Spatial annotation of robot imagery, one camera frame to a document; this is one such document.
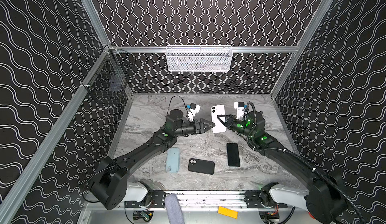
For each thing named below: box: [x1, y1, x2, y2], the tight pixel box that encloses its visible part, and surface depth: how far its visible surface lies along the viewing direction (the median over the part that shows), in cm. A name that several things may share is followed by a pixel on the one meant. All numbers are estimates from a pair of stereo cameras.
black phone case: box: [187, 157, 215, 175], surface depth 88 cm
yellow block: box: [217, 205, 239, 219], surface depth 73 cm
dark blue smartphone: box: [226, 143, 241, 167], surface depth 92 cm
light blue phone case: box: [165, 147, 181, 174], surface depth 89 cm
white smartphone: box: [211, 104, 227, 134], surface depth 77 cm
